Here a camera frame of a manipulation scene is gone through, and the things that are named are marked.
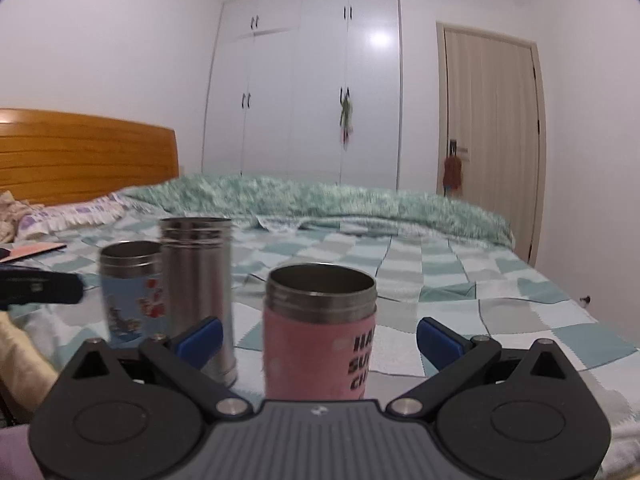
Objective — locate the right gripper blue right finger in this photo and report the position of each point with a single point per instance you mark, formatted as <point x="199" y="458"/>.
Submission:
<point x="460" y="363"/>

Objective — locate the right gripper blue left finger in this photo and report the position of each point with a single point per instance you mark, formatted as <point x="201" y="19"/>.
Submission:
<point x="180" y="360"/>

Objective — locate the pink steel cup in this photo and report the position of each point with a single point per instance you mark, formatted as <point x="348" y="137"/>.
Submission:
<point x="318" y="327"/>

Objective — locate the blue cartoon steel cup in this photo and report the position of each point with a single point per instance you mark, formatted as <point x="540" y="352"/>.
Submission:
<point x="132" y="291"/>

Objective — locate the pink flat book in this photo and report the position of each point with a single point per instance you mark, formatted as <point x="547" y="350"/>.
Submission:
<point x="19" y="253"/>

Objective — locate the checkered green bed sheet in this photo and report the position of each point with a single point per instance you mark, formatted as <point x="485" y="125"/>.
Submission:
<point x="471" y="287"/>

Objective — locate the tall stainless steel flask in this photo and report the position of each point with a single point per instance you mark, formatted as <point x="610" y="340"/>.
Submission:
<point x="196" y="268"/>

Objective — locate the floral pillow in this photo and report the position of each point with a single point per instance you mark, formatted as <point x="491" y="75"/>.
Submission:
<point x="53" y="219"/>

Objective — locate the orange wooden headboard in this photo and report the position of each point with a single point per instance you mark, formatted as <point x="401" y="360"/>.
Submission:
<point x="55" y="158"/>

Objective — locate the green floral quilt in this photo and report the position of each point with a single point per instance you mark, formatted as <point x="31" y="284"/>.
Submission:
<point x="286" y="205"/>

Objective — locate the green hanging ornament on wardrobe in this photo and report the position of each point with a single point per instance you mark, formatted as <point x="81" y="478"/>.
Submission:
<point x="346" y="117"/>

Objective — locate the beige wooden door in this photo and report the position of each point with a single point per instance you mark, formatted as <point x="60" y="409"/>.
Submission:
<point x="492" y="117"/>

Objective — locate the white wardrobe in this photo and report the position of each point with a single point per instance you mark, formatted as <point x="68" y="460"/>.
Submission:
<point x="274" y="93"/>

